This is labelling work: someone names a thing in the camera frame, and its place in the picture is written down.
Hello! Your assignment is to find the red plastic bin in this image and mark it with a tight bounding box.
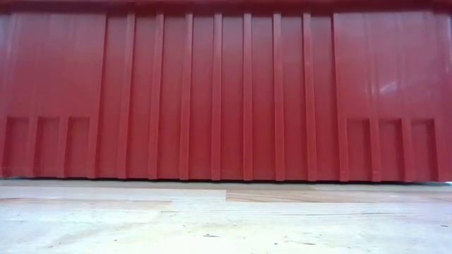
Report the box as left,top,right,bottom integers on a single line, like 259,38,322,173
0,0,452,183

